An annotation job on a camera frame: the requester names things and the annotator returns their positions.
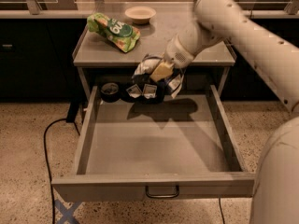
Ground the black tray with packets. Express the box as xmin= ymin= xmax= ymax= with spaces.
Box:
xmin=120 ymin=84 xmax=164 ymax=104

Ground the black cable right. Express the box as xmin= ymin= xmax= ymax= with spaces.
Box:
xmin=218 ymin=197 xmax=226 ymax=224

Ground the black drawer handle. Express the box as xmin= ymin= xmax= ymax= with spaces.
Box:
xmin=145 ymin=186 xmax=179 ymax=199

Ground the black power cable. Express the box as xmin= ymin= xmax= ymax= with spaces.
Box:
xmin=43 ymin=118 xmax=81 ymax=224

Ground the blue tape cross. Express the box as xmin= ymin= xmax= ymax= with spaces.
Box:
xmin=55 ymin=200 xmax=80 ymax=224

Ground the grey open top drawer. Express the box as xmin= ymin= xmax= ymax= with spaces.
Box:
xmin=52 ymin=87 xmax=254 ymax=202

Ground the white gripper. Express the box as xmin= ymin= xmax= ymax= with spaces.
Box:
xmin=149 ymin=35 xmax=194 ymax=82

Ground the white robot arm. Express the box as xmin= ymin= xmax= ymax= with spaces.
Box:
xmin=150 ymin=0 xmax=299 ymax=224

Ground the grey metal cabinet counter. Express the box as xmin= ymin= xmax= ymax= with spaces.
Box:
xmin=73 ymin=2 xmax=235 ymax=100

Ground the blue chip bag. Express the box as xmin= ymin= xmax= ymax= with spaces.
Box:
xmin=132 ymin=54 xmax=185 ymax=98

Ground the black tape roll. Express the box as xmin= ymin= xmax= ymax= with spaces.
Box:
xmin=100 ymin=82 xmax=120 ymax=103

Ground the green chip bag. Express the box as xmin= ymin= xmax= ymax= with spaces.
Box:
xmin=87 ymin=13 xmax=141 ymax=53

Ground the beige paper bowl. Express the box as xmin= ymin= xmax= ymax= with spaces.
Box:
xmin=125 ymin=7 xmax=156 ymax=25

